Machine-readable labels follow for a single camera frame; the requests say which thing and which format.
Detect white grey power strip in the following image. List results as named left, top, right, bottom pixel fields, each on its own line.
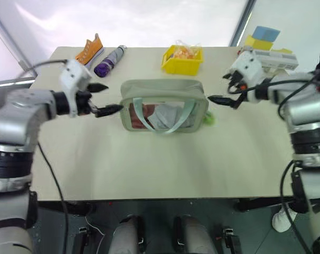
left=237, top=46, right=300, bottom=71

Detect yellow sponge block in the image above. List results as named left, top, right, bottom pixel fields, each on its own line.
left=244, top=34, right=273, bottom=51

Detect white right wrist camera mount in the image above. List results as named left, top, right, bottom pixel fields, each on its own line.
left=227, top=50, right=264, bottom=88

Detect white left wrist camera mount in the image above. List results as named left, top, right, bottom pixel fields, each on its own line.
left=58, top=59, right=93, bottom=119

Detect purple grey bottle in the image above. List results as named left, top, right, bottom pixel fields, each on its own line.
left=93, top=44, right=128, bottom=78

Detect white shoe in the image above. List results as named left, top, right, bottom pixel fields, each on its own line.
left=271, top=207, right=298, bottom=233

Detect green clear-sided zip pouch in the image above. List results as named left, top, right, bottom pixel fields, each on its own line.
left=119, top=78, right=210, bottom=135

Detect blue sponge block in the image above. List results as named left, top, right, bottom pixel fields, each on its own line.
left=252, top=25, right=281, bottom=43

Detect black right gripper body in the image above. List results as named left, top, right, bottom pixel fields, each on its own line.
left=228, top=76, right=247, bottom=110

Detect grey cloth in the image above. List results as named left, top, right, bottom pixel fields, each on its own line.
left=147, top=103, right=195, bottom=131

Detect grey window frame bar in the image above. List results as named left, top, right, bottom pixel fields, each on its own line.
left=0, top=7, right=37, bottom=78
left=228, top=0, right=257, bottom=48

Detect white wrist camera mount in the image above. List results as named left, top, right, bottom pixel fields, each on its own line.
left=58, top=59, right=93, bottom=119
left=227, top=50, right=264, bottom=88

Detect clear bag of orange snacks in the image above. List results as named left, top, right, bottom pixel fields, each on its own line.
left=172, top=39, right=202, bottom=60

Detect yellow plastic bin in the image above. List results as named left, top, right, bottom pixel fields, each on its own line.
left=161, top=44, right=205, bottom=77

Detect grey rounded robot leg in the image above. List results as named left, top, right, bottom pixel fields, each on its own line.
left=108, top=215, right=145, bottom=254
left=173, top=215, right=219, bottom=254

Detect red cloth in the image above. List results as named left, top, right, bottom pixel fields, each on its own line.
left=129, top=103, right=157, bottom=130

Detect flat yellow pad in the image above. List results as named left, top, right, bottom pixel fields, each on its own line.
left=270, top=48, right=294, bottom=55

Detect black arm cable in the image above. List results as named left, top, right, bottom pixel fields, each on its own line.
left=37, top=142, right=70, bottom=254
left=19, top=60, right=68, bottom=78
left=279, top=159, right=313, bottom=254
left=227, top=76, right=319, bottom=119

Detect green plush keychain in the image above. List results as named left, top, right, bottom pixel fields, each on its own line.
left=203, top=111, right=217, bottom=127

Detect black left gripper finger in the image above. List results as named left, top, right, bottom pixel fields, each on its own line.
left=94, top=104, right=123, bottom=118
left=88, top=83, right=109, bottom=94

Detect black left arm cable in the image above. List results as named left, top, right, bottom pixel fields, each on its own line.
left=37, top=142, right=70, bottom=254
left=19, top=60, right=68, bottom=78

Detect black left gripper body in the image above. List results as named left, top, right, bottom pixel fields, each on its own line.
left=75, top=89, right=99, bottom=117

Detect orange laced shoe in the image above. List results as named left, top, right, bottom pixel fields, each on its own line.
left=75, top=33, right=105, bottom=70

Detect black robot foot block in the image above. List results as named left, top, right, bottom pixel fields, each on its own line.
left=220, top=225, right=242, bottom=254
left=74, top=224, right=91, bottom=254

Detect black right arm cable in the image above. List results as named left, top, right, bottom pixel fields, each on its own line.
left=279, top=159, right=313, bottom=254
left=227, top=76, right=319, bottom=119

